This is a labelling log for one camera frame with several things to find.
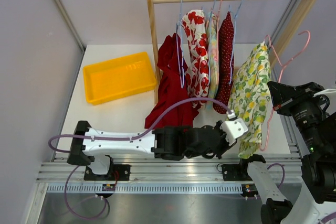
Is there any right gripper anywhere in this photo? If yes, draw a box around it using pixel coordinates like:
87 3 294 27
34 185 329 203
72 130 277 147
269 81 331 153

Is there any lemon print skirt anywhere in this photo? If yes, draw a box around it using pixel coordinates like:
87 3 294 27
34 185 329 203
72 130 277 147
228 41 271 159

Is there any plain red skirt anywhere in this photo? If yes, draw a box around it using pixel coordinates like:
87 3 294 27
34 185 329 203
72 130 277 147
144 33 198 129

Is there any white red poppy skirt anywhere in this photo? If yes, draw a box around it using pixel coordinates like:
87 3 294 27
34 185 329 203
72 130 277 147
182 9 209 98

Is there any dark red dotted skirt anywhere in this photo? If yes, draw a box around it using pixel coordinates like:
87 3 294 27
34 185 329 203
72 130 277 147
215 12 234 105

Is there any pastel floral skirt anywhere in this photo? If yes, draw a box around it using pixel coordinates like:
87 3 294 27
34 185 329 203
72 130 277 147
205 12 219 99

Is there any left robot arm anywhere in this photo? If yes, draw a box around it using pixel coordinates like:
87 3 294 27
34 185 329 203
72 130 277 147
67 121 244 180

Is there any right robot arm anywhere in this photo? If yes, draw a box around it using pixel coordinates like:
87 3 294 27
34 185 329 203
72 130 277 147
238 81 335 223

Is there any yellow plastic tray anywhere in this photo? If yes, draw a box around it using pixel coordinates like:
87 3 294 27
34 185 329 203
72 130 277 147
82 52 157 105

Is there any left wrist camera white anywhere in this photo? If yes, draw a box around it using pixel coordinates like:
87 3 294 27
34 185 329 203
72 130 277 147
220 110 248 146

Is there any aluminium mounting rail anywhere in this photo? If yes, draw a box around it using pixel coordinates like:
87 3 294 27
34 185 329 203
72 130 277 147
34 153 302 195

